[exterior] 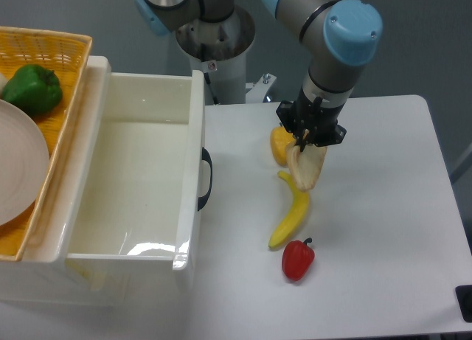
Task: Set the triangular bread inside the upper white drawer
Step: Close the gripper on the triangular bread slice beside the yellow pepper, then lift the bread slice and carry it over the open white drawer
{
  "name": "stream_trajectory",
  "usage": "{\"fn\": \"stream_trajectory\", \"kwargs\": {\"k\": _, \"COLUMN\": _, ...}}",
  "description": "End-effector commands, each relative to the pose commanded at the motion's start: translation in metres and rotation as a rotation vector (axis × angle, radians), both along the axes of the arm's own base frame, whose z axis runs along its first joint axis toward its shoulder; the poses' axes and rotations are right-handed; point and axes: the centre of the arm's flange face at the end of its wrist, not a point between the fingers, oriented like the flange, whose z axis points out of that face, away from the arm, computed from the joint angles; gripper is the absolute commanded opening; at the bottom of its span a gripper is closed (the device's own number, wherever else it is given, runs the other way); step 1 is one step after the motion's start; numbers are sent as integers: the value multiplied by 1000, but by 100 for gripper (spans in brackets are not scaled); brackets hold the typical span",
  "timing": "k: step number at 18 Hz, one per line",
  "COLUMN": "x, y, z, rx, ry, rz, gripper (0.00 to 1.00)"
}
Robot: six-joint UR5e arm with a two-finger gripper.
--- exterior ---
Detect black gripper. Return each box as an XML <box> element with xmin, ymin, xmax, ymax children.
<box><xmin>276</xmin><ymin>89</ymin><xmax>346</xmax><ymax>153</ymax></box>

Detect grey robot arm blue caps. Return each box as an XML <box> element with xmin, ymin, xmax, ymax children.
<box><xmin>134</xmin><ymin>0</ymin><xmax>383</xmax><ymax>149</ymax></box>

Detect open upper white drawer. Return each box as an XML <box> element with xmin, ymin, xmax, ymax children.
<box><xmin>67</xmin><ymin>71</ymin><xmax>212</xmax><ymax>290</ymax></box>

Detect yellow orange fruit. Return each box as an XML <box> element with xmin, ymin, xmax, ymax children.
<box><xmin>270</xmin><ymin>126</ymin><xmax>294</xmax><ymax>166</ymax></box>

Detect yellow banana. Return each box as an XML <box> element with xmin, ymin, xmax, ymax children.
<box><xmin>268</xmin><ymin>171</ymin><xmax>310</xmax><ymax>250</ymax></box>

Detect red bell pepper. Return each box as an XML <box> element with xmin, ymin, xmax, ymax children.
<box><xmin>282</xmin><ymin>237</ymin><xmax>315</xmax><ymax>282</ymax></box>

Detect black object at table edge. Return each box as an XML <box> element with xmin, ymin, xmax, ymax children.
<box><xmin>455</xmin><ymin>285</ymin><xmax>472</xmax><ymax>323</ymax></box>

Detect yellow woven basket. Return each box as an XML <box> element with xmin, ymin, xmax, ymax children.
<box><xmin>1</xmin><ymin>27</ymin><xmax>92</xmax><ymax>262</ymax></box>

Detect green bell pepper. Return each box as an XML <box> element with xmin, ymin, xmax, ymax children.
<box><xmin>1</xmin><ymin>64</ymin><xmax>63</xmax><ymax>117</ymax></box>

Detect beige round plate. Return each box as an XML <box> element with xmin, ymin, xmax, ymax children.
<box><xmin>1</xmin><ymin>100</ymin><xmax>49</xmax><ymax>225</ymax></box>

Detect black cable on pedestal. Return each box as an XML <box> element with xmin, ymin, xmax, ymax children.
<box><xmin>200</xmin><ymin>41</ymin><xmax>222</xmax><ymax>105</ymax></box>

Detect black drawer handle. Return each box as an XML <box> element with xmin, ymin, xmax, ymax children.
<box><xmin>197</xmin><ymin>148</ymin><xmax>213</xmax><ymax>211</ymax></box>

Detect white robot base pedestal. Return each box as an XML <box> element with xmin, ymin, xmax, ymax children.
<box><xmin>176</xmin><ymin>6</ymin><xmax>277</xmax><ymax>105</ymax></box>

